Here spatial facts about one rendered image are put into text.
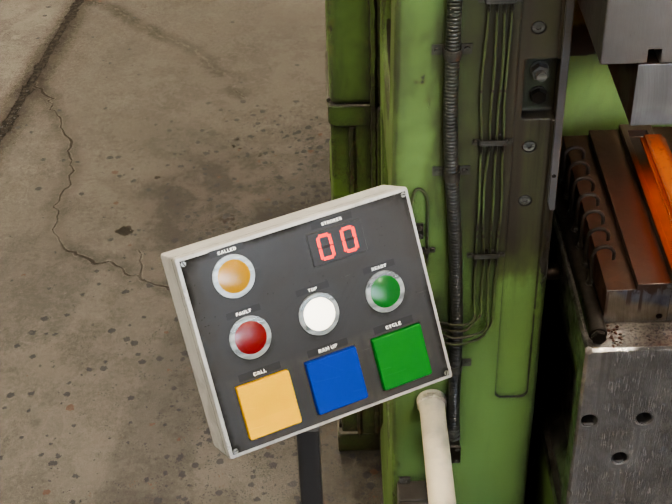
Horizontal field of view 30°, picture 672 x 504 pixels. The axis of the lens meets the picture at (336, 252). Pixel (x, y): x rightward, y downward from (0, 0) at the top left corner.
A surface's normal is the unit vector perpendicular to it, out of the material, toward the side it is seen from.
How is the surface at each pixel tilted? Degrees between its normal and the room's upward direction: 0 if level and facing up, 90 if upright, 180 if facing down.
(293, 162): 0
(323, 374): 60
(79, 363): 0
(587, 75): 90
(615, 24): 90
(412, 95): 90
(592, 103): 90
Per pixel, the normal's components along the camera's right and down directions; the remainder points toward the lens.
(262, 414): 0.36, 0.08
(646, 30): 0.02, 0.62
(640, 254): -0.03, -0.78
